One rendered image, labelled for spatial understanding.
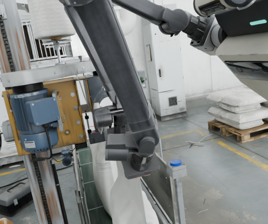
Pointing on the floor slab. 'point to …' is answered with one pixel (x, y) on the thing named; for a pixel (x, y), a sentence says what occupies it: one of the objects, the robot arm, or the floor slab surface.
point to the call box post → (180, 201)
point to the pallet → (242, 134)
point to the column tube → (15, 46)
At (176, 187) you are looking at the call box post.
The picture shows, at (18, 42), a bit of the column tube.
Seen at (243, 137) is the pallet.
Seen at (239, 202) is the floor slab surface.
